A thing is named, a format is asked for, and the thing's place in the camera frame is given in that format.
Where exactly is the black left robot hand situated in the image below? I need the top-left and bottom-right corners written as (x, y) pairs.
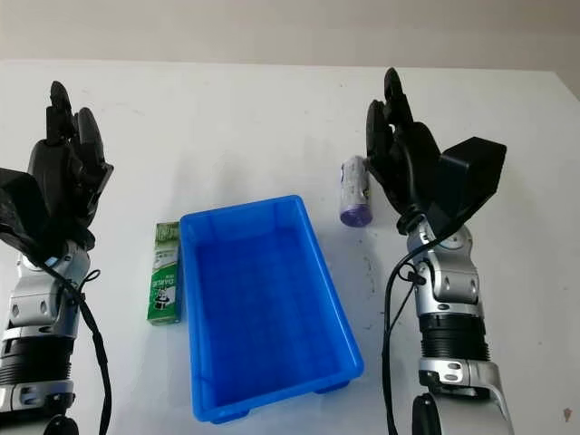
top-left (26, 80), bottom-right (115, 249)

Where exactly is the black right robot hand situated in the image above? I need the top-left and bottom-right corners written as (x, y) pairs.
top-left (364, 66), bottom-right (443, 223)

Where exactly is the purple garbage bag roll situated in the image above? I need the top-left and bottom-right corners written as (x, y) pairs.
top-left (338, 155), bottom-right (374, 228)

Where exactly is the green toothpaste box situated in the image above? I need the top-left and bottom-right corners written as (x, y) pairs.
top-left (145, 220), bottom-right (184, 324)

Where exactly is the blue plastic tray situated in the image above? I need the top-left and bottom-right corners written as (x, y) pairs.
top-left (179, 194), bottom-right (365, 414)

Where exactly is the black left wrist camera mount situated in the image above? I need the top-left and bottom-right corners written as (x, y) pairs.
top-left (0, 167), bottom-right (52, 256)

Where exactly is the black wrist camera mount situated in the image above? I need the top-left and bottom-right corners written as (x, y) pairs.
top-left (0, 167), bottom-right (52, 256)
top-left (425, 135), bottom-right (508, 228)

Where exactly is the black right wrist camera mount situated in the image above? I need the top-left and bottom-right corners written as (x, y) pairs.
top-left (425, 135), bottom-right (508, 228)

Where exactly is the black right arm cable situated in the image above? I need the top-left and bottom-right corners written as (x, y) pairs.
top-left (382, 217), bottom-right (455, 435)

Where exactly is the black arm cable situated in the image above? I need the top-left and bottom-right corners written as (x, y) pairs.
top-left (43, 257), bottom-right (113, 435)
top-left (382, 217), bottom-right (455, 435)

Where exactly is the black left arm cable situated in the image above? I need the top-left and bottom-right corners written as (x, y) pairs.
top-left (43, 257), bottom-right (113, 435)

